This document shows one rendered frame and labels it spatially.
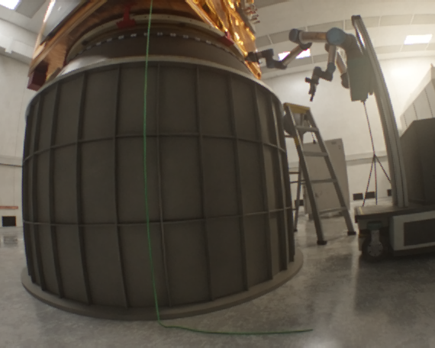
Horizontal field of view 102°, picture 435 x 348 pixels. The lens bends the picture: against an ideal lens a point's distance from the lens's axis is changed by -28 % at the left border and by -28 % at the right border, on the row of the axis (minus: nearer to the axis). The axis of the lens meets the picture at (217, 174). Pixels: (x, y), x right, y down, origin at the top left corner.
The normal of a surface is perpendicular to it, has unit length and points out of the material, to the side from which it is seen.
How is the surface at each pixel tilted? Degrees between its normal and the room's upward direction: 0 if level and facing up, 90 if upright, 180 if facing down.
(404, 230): 90
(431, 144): 90
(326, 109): 90
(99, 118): 90
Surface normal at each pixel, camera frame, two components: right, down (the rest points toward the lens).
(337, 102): -0.43, -0.07
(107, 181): 0.06, -0.12
